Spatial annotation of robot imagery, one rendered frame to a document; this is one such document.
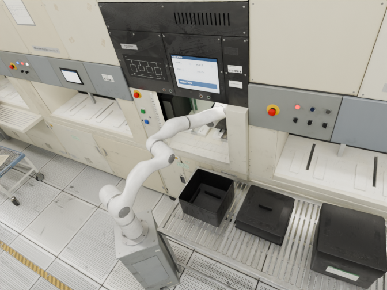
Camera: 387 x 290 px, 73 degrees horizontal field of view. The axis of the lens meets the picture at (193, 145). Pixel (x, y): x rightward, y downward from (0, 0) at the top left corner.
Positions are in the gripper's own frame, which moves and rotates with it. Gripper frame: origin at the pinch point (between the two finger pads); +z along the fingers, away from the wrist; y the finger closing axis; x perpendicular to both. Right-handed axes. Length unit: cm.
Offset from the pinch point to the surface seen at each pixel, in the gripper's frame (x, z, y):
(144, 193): -122, -36, -93
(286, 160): -34, -16, 49
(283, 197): -35, -47, 54
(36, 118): -42, -37, -213
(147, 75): 31, -33, -40
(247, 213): -35, -66, 38
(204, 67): 42, -33, 2
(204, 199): -44, -62, 5
